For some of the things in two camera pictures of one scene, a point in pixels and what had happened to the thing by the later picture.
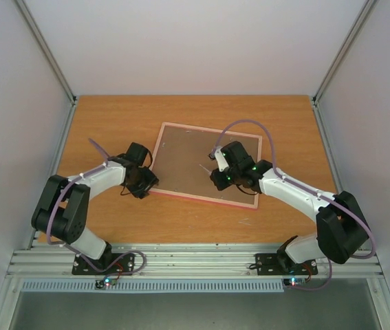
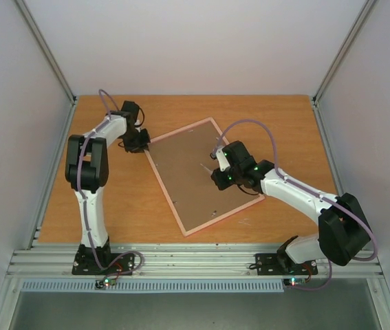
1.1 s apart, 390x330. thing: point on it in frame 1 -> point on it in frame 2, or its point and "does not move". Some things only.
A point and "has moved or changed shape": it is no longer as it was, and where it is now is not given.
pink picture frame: (183, 165) has moved or changed shape
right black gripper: (218, 179) does not move
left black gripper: (142, 193) -> (144, 146)
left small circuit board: (106, 284) does not move
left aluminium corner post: (52, 62) does not move
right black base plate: (267, 264) does not move
